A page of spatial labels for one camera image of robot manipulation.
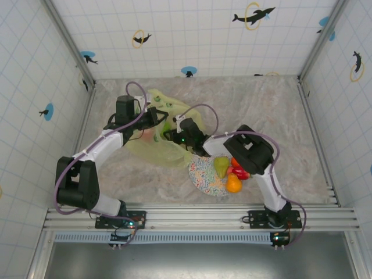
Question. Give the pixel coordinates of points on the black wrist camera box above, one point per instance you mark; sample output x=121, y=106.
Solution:
x=126, y=107
x=188, y=125

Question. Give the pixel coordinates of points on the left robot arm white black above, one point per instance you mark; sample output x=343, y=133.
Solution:
x=75, y=186

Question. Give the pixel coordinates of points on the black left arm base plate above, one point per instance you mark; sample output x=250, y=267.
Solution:
x=139, y=216

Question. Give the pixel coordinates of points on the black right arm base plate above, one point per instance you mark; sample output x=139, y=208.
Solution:
x=257, y=218

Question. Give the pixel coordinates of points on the round colourful patterned plate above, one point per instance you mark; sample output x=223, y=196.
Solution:
x=203, y=177

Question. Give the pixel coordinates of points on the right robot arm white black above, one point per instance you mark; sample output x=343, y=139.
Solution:
x=253, y=154

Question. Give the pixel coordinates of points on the aluminium mounting rail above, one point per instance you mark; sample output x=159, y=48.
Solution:
x=189, y=216

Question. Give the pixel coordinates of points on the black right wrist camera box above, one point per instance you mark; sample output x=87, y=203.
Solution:
x=188, y=125

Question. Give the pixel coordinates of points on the aluminium corner post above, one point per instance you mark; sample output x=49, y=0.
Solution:
x=72, y=49
x=319, y=43

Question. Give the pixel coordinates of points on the grey metal panel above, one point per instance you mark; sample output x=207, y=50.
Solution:
x=203, y=261

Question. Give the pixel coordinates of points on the pink red fruit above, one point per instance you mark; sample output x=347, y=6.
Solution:
x=148, y=136

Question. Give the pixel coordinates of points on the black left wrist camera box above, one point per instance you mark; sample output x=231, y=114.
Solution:
x=126, y=107

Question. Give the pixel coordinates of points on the yellow-orange pear-shaped fruit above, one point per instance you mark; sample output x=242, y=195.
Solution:
x=233, y=184

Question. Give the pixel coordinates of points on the yellow plastic bag green print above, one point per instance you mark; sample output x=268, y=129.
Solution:
x=162, y=151

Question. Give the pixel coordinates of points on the bright green round fruit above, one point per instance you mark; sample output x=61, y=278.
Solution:
x=166, y=128

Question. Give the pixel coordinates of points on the green pear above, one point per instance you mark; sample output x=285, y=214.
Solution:
x=221, y=165

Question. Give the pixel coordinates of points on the blue circle fish sticker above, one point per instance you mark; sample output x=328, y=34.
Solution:
x=324, y=21
x=49, y=112
x=87, y=55
x=188, y=70

